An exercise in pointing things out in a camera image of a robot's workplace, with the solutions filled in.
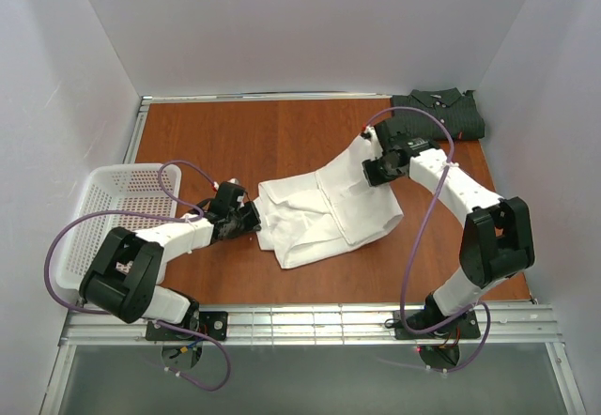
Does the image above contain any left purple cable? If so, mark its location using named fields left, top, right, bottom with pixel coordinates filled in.
left=44, top=160, right=232, bottom=392

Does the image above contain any aluminium table frame rail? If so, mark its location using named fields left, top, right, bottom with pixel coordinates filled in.
left=59, top=301, right=563, bottom=346

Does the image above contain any white plastic basket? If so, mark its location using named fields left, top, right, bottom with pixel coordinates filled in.
left=54, top=163, right=181, bottom=290

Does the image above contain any white long sleeve shirt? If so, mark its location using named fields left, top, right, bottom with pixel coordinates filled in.
left=254, top=136, right=404, bottom=269

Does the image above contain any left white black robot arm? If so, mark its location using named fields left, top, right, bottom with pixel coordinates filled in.
left=79, top=181, right=260, bottom=325

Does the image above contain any purple cable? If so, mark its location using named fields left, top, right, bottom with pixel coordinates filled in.
left=362, top=107, right=492, bottom=374
left=44, top=160, right=232, bottom=392

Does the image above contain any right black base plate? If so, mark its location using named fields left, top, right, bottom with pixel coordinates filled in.
left=384, top=310, right=481, bottom=340

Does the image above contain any dark green shirt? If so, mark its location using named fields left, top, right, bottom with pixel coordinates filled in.
left=391, top=88, right=485, bottom=141

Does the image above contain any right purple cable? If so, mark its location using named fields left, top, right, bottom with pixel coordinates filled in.
left=362, top=107, right=492, bottom=374

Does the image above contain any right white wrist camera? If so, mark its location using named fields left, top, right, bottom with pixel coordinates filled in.
left=360, top=125, right=378, bottom=143

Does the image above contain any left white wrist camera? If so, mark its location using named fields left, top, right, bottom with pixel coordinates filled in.
left=211, top=178, right=239, bottom=192

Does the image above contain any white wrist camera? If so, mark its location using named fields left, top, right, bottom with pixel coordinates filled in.
left=360, top=125, right=378, bottom=143
left=211, top=178, right=239, bottom=192

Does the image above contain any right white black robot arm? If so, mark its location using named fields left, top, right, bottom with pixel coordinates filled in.
left=361, top=119, right=534, bottom=336

